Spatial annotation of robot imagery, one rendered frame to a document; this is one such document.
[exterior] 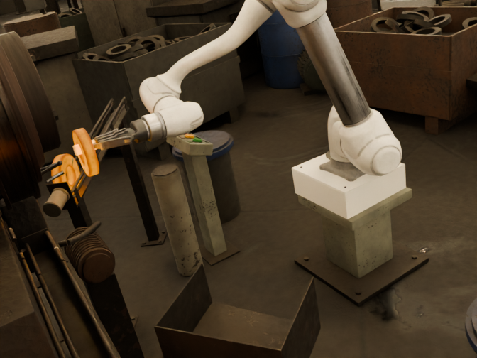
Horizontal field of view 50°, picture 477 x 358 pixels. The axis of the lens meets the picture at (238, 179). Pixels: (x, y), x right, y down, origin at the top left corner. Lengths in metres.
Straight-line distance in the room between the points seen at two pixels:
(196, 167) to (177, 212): 0.21
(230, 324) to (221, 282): 1.14
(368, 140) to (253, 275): 0.89
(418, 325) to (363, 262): 0.33
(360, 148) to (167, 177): 0.83
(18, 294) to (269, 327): 0.51
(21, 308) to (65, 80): 3.12
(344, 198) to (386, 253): 0.43
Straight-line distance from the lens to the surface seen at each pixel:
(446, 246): 2.39
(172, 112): 1.73
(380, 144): 1.70
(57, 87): 3.99
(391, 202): 2.04
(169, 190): 2.16
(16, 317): 0.95
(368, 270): 2.19
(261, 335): 1.14
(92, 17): 5.92
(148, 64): 3.51
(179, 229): 2.25
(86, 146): 1.62
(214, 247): 2.43
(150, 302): 2.32
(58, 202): 1.77
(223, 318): 1.19
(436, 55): 3.26
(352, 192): 1.90
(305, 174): 2.02
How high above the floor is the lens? 1.38
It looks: 26 degrees down
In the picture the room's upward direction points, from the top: 11 degrees counter-clockwise
